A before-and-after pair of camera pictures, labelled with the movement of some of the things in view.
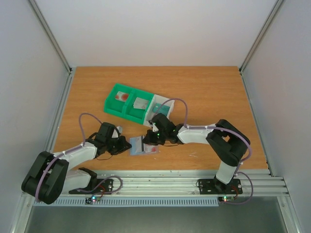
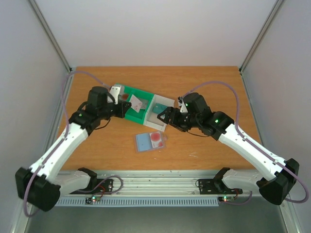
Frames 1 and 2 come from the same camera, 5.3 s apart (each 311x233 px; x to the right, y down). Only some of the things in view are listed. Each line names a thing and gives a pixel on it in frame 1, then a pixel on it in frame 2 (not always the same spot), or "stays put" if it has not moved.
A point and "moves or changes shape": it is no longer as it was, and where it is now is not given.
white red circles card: (149, 148) moves or changes shape
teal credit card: (164, 109) stays put
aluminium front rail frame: (257, 183) stays put
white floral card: (138, 144) to (136, 104)
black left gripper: (123, 146) to (124, 108)
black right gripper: (150, 137) to (173, 119)
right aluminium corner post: (277, 5) stays put
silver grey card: (140, 103) stays put
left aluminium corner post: (51, 36) stays put
